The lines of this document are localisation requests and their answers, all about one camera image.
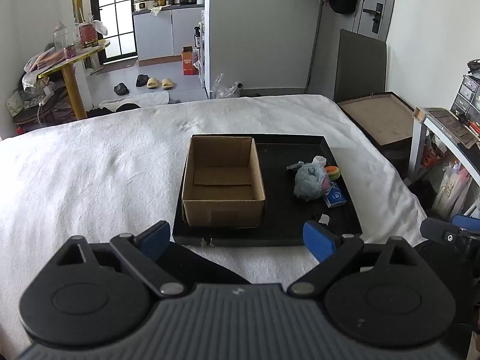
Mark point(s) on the black slipper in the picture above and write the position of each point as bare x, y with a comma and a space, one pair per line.
121, 89
141, 80

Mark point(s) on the blue-grey plush toy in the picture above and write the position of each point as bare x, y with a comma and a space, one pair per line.
309, 182

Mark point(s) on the black door lock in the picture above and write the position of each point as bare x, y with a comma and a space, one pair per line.
375, 17

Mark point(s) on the white plastic bag piece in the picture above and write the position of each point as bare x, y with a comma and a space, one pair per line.
319, 160

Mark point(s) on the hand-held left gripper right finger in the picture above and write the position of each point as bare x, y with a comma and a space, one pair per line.
318, 238

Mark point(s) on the clear plastic bag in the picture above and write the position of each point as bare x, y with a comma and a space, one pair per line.
225, 90

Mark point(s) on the small white paper scrap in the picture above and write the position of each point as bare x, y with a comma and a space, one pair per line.
324, 219

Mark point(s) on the red-filled jar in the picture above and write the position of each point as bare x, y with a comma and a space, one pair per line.
87, 34

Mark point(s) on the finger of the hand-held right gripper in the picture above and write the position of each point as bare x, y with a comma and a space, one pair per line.
467, 221

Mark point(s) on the black-framed glass door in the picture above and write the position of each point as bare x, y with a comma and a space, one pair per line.
112, 18

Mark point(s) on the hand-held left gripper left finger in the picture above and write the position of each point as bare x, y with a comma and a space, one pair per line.
155, 238

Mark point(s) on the pile of clutter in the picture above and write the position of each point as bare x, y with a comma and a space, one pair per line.
33, 97

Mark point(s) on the white desk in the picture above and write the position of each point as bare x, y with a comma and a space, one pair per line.
442, 127

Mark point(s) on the orange carton box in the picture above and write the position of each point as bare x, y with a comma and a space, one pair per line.
188, 62

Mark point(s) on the clear glass jar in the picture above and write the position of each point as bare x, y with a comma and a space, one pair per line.
63, 35

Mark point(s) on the yellow round table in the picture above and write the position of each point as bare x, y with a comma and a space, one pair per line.
73, 82

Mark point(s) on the blue tissue pack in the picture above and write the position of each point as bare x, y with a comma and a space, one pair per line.
335, 195

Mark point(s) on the dark grey board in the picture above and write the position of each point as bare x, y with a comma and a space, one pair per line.
360, 67

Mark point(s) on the small grey fabric toy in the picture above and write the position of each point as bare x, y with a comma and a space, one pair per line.
294, 165

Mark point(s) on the white kitchen cabinet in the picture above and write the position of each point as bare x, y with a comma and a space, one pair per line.
157, 33

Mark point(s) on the black shallow tray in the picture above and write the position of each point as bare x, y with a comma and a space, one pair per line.
285, 217

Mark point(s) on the white shopping bag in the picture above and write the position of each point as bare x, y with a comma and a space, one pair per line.
452, 187

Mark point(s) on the brown framed board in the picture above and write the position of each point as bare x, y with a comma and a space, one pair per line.
378, 120

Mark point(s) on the grey drawer organizer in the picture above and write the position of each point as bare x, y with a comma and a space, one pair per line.
467, 95

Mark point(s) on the brown cardboard box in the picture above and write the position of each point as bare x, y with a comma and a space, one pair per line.
225, 206

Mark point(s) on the orange green soft ball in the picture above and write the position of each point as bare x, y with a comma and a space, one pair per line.
333, 172

